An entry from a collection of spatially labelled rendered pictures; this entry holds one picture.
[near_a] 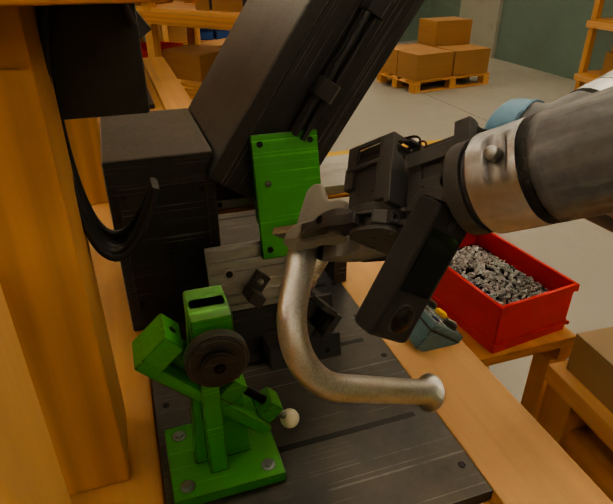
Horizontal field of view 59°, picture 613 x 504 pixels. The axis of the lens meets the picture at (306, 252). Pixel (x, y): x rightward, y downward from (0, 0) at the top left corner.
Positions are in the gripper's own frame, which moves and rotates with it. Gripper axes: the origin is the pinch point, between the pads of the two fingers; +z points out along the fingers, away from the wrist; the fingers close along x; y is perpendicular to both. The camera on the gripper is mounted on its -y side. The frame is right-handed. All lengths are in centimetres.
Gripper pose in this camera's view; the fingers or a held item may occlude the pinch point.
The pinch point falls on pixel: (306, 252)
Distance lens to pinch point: 54.2
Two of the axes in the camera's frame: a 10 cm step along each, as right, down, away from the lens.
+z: -6.5, 1.5, 7.5
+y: 1.2, -9.5, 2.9
